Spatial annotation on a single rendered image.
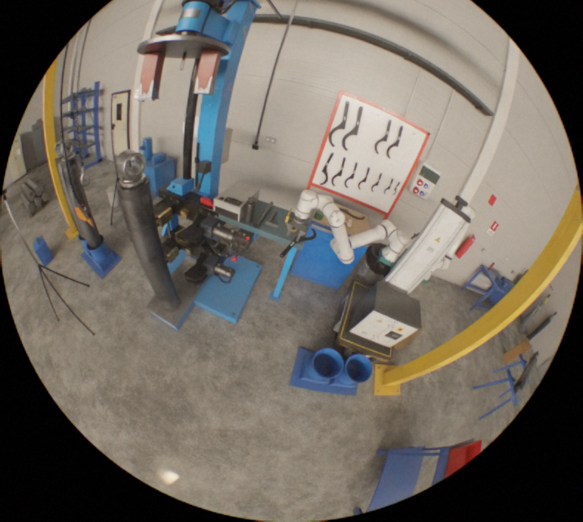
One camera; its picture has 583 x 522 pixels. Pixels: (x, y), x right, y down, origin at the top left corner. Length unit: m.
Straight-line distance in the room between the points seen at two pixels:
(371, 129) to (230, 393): 3.52
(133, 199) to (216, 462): 2.09
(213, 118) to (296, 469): 3.04
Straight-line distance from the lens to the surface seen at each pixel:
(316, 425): 2.11
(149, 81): 1.36
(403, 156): 3.08
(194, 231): 1.48
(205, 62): 1.25
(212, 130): 1.60
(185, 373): 2.02
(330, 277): 2.53
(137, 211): 1.19
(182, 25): 1.35
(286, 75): 3.07
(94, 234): 2.65
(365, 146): 2.91
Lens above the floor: 1.95
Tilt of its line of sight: 36 degrees down
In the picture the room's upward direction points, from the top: 19 degrees clockwise
